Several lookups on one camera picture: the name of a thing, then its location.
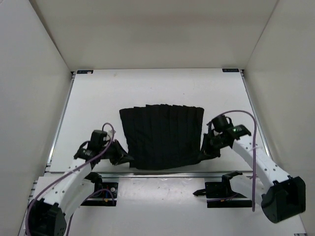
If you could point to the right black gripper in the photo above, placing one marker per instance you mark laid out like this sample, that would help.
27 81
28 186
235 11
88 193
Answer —
206 152

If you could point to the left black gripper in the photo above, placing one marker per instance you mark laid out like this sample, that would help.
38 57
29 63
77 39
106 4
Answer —
120 156

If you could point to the black pleated skirt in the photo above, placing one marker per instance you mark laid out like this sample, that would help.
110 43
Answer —
161 137

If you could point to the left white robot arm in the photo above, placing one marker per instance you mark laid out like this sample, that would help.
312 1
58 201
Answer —
51 211

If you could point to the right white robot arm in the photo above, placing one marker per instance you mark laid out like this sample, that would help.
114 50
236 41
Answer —
280 195

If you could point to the right blue table label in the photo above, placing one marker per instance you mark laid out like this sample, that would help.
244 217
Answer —
230 70

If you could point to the blue table label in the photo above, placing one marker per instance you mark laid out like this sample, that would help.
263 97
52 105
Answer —
84 72
230 70

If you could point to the left blue table label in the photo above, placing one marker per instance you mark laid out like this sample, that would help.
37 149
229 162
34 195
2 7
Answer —
84 72

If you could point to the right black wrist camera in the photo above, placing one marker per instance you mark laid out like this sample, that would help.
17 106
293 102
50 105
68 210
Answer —
221 123

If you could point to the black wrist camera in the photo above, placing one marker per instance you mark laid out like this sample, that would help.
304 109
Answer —
221 123
97 140

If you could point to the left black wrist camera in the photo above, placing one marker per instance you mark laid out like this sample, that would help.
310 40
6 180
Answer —
97 140

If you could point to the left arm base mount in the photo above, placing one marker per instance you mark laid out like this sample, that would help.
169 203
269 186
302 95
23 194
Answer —
105 191

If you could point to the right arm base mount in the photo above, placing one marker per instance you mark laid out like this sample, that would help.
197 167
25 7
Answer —
220 194

